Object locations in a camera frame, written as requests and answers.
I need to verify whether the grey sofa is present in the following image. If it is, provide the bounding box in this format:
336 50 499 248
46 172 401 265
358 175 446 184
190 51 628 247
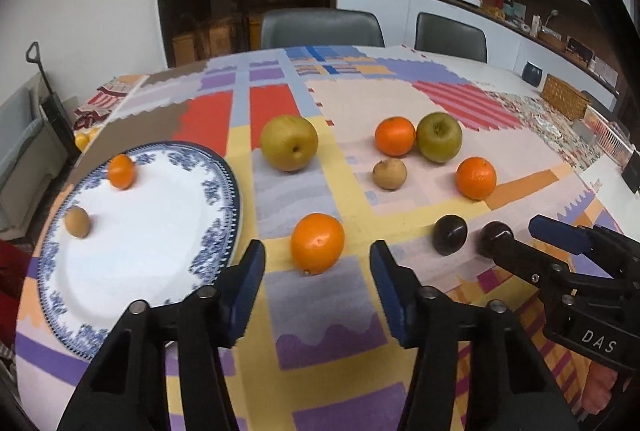
0 86 68 232

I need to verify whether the white plastic basket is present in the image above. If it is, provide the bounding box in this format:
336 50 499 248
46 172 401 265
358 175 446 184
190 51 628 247
582 105 632 162

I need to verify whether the blue patterned white plate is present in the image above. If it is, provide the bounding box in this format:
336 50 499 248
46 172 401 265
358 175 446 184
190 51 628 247
36 140 243 362

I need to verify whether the large yellow pear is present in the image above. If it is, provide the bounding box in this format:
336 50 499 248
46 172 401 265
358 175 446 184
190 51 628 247
260 114 319 173

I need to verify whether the dark plum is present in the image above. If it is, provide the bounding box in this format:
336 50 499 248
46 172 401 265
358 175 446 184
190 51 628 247
477 221 515 258
433 216 469 256

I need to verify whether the patchwork tablecloth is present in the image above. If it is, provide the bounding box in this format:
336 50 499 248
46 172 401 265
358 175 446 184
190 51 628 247
15 44 626 431

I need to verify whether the grey chair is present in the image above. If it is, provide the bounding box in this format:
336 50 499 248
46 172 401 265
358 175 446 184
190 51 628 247
414 12 488 63
260 8 386 49

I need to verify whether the green apple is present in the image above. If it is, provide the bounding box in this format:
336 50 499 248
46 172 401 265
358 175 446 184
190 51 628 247
416 112 462 163

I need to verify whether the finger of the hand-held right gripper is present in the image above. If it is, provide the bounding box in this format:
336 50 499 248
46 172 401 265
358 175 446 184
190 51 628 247
529 213 640 281
491 232 617 308

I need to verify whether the black upright vacuum cleaner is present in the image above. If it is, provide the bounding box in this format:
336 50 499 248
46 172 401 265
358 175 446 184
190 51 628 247
26 42 83 157

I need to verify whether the person's right hand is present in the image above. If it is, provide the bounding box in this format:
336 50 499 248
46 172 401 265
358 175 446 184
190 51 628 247
581 357 622 417

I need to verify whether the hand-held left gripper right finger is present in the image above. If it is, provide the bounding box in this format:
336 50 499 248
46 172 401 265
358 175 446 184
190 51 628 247
369 239 581 431

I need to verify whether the floral cloth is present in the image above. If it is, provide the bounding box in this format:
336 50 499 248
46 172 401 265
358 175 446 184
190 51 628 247
492 91 606 172

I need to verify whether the red cloth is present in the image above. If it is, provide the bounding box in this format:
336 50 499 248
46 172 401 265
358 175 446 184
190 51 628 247
0 238 32 347

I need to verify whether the orange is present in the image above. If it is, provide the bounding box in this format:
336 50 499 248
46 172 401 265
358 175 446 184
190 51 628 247
455 157 498 201
375 116 417 157
291 212 346 276

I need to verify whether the wicker basket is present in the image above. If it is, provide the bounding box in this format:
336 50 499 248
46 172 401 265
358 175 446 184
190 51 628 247
540 74 591 121

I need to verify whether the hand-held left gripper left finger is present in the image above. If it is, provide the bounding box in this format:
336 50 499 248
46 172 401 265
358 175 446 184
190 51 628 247
56 238 267 431

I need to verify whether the red striped apron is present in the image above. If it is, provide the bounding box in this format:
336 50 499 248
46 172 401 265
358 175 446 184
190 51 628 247
75 78 133 129

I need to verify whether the small mandarin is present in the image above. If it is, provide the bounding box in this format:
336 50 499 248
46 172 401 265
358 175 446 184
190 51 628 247
107 154 136 190

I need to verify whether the dark blue jar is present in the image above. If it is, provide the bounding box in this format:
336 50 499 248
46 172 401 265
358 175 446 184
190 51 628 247
520 61 545 87

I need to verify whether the small tan round fruit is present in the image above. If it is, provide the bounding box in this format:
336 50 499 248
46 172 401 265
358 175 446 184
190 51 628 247
372 158 408 190

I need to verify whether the brown kiwi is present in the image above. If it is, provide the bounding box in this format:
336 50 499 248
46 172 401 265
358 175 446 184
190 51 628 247
65 206 92 239

